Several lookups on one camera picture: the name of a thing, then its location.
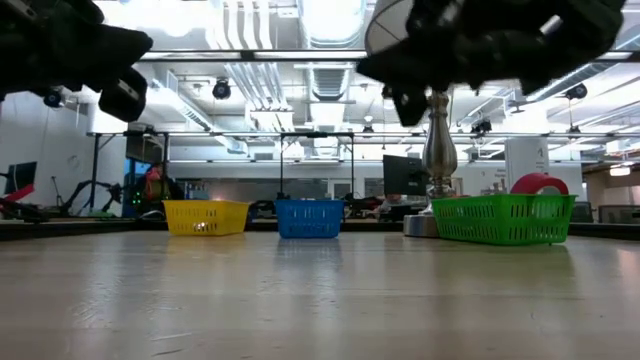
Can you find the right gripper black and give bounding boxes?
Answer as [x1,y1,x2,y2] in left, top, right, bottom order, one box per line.
[357,0,551,92]

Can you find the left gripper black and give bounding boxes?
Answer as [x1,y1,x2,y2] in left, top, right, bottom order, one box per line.
[29,0,154,95]

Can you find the red tape roll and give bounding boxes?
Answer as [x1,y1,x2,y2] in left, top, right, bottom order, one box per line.
[509,172,570,196]

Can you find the black overhead crossbar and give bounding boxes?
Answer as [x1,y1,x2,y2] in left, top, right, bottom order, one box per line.
[139,48,640,63]

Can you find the person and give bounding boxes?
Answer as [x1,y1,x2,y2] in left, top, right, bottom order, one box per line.
[132,162,185,219]

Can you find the blue plastic slotted basket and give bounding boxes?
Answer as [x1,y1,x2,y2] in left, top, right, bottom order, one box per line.
[273,199,346,240]

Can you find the green plastic slotted basket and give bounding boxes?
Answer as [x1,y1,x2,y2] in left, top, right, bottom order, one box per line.
[431,193,578,247]

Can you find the yellow plastic slotted basket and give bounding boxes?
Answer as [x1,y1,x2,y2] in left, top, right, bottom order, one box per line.
[162,199,250,237]

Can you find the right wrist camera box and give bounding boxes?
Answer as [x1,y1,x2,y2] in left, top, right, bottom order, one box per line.
[392,87,429,127]

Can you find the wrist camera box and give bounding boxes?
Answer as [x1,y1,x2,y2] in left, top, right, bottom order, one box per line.
[98,67,149,124]
[392,87,429,127]

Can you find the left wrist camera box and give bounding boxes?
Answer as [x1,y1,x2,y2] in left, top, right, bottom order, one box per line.
[98,67,149,124]

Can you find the black metal rig frame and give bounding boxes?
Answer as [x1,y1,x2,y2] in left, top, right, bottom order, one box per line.
[87,129,640,214]

